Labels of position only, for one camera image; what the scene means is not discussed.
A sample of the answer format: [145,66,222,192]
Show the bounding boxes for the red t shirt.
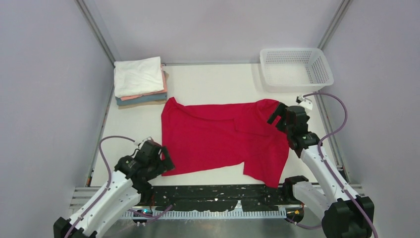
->
[161,97,289,187]

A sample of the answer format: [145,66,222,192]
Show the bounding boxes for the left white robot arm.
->
[53,139,175,238]

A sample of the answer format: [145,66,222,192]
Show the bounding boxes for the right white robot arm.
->
[267,103,377,238]

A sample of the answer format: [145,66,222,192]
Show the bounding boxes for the white plastic basket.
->
[260,48,334,93]

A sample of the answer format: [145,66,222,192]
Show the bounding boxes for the blue folded t shirt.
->
[115,93,167,106]

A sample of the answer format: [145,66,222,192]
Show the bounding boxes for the pink folded t shirt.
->
[120,64,168,102]

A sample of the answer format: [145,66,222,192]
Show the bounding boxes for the white folded t shirt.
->
[114,57,164,98]

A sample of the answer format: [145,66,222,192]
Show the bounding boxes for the tan folded t shirt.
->
[118,71,168,109]

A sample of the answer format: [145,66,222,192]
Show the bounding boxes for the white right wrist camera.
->
[296,95,314,114]

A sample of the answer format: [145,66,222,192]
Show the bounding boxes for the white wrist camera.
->
[133,136,154,149]
[296,95,314,114]

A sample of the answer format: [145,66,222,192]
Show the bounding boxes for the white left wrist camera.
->
[133,136,154,149]

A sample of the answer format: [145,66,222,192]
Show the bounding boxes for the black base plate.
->
[138,184,302,212]

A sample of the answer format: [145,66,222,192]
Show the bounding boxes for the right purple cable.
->
[284,92,379,238]

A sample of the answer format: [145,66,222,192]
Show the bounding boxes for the purple cable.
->
[284,92,379,238]
[64,135,174,238]

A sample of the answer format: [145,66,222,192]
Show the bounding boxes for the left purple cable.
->
[64,135,174,238]

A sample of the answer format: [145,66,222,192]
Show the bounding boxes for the aluminium front rail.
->
[69,183,369,220]

